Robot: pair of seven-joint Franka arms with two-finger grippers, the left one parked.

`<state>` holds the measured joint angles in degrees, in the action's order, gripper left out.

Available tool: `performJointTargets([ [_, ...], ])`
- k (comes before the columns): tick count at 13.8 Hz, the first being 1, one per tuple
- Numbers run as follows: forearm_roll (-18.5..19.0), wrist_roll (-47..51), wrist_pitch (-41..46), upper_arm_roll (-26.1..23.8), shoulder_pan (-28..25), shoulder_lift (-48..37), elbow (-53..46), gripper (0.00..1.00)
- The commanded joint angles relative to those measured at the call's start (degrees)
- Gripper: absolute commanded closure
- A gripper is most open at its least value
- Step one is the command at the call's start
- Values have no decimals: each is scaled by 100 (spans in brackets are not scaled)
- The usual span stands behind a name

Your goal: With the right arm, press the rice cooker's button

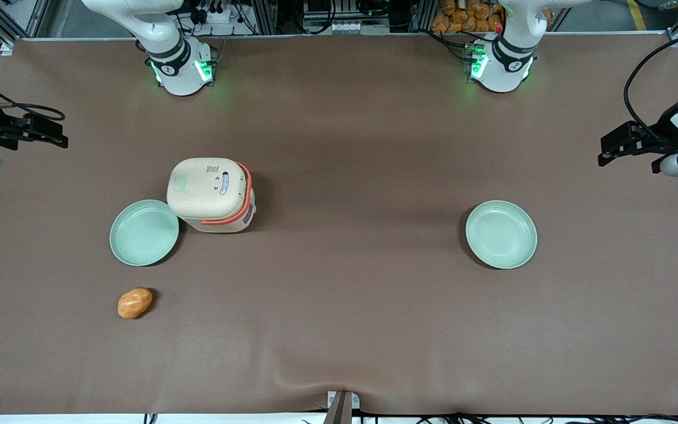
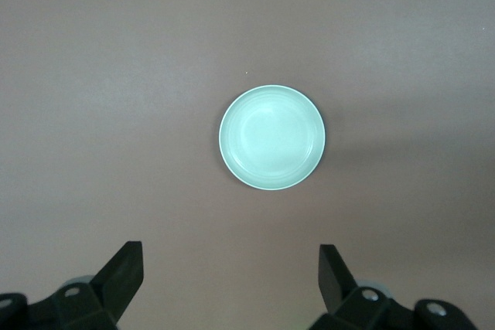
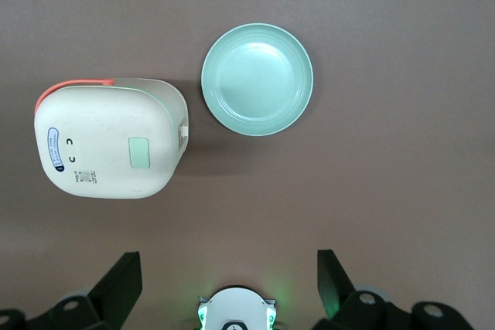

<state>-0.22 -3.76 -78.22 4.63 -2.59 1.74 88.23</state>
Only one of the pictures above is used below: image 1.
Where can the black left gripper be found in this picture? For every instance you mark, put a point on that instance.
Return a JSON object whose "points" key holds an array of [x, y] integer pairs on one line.
{"points": [[661, 133]]}

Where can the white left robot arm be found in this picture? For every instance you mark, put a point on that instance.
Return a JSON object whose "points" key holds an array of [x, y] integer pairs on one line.
{"points": [[501, 76]]}

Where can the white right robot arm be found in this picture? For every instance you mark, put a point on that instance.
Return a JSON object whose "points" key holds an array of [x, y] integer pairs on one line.
{"points": [[180, 76]]}

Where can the pale green plate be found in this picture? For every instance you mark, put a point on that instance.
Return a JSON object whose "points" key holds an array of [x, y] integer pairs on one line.
{"points": [[143, 233], [501, 234]]}

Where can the orange bread roll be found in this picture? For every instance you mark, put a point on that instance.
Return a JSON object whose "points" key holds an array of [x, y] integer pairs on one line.
{"points": [[135, 302]]}

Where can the bag of orange bread rolls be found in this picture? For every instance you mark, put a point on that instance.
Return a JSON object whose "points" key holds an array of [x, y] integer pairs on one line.
{"points": [[468, 16]]}

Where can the white power strip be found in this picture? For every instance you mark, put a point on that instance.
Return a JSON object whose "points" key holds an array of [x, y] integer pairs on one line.
{"points": [[218, 15]]}

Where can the brown table mat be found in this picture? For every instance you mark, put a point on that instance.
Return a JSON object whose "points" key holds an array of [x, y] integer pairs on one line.
{"points": [[339, 330]]}

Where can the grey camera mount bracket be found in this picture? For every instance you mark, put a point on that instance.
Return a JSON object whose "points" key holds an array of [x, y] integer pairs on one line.
{"points": [[342, 407]]}

